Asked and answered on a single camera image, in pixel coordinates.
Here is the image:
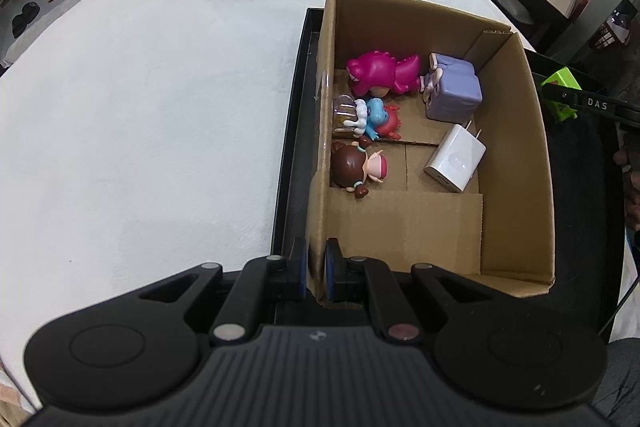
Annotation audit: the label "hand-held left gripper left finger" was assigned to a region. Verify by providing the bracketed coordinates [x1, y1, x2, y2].
[132, 237, 309, 349]

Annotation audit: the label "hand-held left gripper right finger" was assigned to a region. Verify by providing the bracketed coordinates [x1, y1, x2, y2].
[325, 238, 507, 349]

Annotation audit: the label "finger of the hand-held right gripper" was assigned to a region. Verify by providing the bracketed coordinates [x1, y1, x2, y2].
[540, 84, 576, 106]

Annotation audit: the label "green toy bin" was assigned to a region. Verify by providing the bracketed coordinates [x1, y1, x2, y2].
[541, 67, 584, 122]

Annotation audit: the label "brown cardboard box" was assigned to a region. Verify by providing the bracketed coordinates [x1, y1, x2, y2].
[306, 0, 557, 307]

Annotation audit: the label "purple rabbit block figurine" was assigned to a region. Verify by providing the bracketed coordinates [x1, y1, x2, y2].
[420, 53, 484, 120]

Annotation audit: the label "brown-haired doll figurine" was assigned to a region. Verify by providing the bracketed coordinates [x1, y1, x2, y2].
[330, 139, 390, 200]

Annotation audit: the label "black plastic tray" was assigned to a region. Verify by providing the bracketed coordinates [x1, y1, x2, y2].
[270, 7, 629, 339]

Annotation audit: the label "white wall charger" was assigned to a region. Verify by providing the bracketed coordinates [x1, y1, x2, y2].
[424, 121, 487, 194]

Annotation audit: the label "small glass perfume bottle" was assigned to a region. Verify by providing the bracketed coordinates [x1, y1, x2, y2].
[332, 93, 371, 138]

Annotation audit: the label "red and blue figurine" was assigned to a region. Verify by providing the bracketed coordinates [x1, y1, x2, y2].
[362, 97, 403, 142]

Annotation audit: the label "person's right hand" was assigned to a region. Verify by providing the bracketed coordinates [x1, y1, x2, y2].
[614, 147, 640, 233]

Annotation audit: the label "pink toy figure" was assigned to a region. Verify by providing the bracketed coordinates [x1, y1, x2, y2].
[346, 50, 423, 100]

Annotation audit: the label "person's grey trousers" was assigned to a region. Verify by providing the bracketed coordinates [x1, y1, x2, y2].
[590, 336, 640, 427]

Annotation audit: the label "patterned pink cloth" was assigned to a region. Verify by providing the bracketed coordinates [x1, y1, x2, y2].
[0, 357, 42, 427]

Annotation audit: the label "black cable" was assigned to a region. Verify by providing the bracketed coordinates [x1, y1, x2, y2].
[606, 232, 640, 334]

